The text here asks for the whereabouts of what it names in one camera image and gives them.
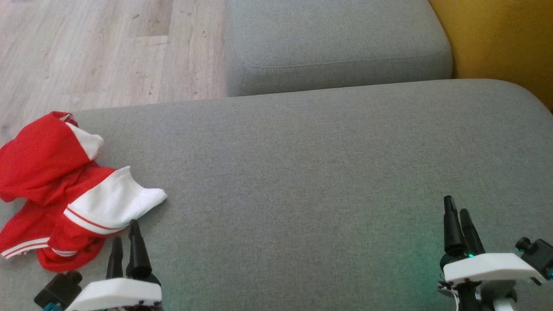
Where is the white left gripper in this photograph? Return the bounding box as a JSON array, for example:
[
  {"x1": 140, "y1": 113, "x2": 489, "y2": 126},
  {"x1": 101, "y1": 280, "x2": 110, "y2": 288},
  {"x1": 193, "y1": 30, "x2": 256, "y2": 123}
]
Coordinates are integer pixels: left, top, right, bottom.
[{"x1": 65, "y1": 219, "x2": 163, "y2": 311}]

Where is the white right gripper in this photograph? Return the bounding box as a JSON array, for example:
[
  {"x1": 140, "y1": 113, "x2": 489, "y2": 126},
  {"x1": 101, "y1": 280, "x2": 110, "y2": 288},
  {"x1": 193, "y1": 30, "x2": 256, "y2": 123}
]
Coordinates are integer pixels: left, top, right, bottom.
[{"x1": 438, "y1": 195, "x2": 546, "y2": 311}]

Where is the red shirt with white sleeves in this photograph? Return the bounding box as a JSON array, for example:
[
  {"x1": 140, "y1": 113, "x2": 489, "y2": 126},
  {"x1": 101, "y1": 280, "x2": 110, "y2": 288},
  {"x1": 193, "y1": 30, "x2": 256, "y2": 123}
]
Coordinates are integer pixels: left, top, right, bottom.
[{"x1": 0, "y1": 166, "x2": 168, "y2": 272}]

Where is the red shirt with white trim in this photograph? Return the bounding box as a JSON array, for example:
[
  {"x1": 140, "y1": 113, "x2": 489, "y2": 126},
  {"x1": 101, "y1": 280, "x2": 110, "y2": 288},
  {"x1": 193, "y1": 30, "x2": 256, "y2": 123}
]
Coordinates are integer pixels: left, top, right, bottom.
[{"x1": 0, "y1": 111, "x2": 105, "y2": 206}]

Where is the grey fabric sofa seat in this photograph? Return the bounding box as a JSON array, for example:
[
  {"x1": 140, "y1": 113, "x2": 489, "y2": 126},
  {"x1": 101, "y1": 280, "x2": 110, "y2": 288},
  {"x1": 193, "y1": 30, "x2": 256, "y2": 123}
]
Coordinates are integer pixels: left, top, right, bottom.
[{"x1": 0, "y1": 79, "x2": 553, "y2": 311}]

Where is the yellow upholstered panel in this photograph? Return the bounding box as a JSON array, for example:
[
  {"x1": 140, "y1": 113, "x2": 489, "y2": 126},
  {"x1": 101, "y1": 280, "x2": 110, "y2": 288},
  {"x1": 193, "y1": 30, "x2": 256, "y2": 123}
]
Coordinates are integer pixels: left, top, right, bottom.
[{"x1": 428, "y1": 0, "x2": 553, "y2": 114}]

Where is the grey fabric ottoman cushion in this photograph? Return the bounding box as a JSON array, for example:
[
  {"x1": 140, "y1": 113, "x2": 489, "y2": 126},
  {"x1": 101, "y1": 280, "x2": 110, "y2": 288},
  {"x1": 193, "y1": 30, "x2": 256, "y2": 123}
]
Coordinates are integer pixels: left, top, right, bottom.
[{"x1": 225, "y1": 0, "x2": 453, "y2": 97}]

